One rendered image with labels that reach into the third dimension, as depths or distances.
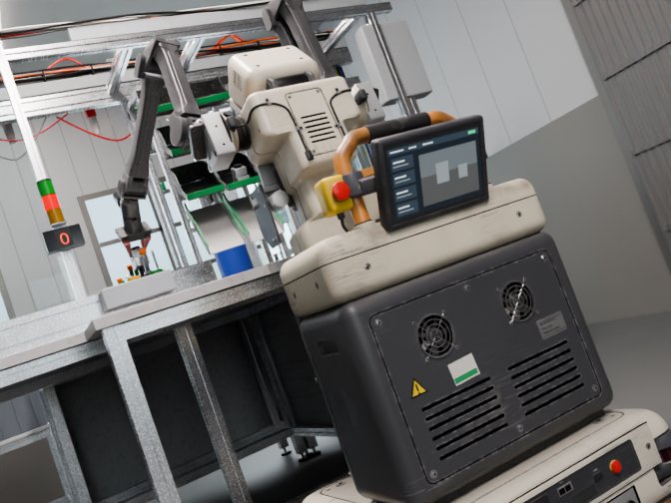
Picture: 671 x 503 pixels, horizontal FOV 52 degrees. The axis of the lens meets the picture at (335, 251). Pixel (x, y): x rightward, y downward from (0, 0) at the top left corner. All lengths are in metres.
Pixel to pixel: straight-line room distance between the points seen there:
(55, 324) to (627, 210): 3.27
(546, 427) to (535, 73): 3.44
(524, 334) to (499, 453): 0.24
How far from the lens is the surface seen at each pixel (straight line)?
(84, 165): 6.06
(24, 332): 2.12
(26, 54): 3.16
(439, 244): 1.36
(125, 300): 2.09
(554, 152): 4.64
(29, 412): 4.14
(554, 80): 4.57
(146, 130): 2.20
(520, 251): 1.47
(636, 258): 4.44
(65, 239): 2.46
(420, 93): 3.75
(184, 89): 1.97
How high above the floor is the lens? 0.69
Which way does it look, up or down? 4 degrees up
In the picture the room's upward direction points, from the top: 20 degrees counter-clockwise
